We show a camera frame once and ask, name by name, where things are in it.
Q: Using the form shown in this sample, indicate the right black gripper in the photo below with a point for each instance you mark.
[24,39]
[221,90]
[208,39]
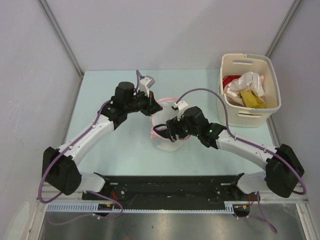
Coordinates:
[173,125]

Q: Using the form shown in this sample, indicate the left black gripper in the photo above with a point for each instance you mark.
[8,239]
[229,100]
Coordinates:
[152,106]

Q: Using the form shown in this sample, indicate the white mesh laundry bag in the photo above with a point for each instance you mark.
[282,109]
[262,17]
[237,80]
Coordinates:
[159,136]

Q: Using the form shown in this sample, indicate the dark navy bra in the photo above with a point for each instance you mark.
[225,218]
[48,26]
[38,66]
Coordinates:
[161,130]

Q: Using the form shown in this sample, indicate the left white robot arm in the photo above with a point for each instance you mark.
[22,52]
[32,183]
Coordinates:
[60,166]

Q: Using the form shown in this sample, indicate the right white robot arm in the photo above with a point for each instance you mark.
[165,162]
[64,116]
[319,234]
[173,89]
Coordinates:
[281,169]

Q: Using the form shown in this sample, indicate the cream plastic laundry basket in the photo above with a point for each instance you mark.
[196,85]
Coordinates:
[239,64]

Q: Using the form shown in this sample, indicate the red garment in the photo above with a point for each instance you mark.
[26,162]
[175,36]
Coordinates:
[228,79]

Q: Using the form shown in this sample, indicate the yellow garment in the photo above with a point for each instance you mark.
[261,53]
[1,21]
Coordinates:
[252,101]

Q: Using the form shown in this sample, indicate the white crumpled garment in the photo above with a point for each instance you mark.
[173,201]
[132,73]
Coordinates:
[249,82]

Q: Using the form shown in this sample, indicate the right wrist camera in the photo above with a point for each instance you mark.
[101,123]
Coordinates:
[180,107]

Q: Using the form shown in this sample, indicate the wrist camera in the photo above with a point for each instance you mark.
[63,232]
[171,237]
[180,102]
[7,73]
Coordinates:
[145,83]
[180,107]

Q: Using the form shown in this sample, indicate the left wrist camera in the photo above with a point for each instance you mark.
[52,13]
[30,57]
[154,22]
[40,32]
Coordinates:
[145,83]

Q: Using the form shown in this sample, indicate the white slotted cable duct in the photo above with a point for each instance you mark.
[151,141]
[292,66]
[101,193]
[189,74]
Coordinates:
[104,207]

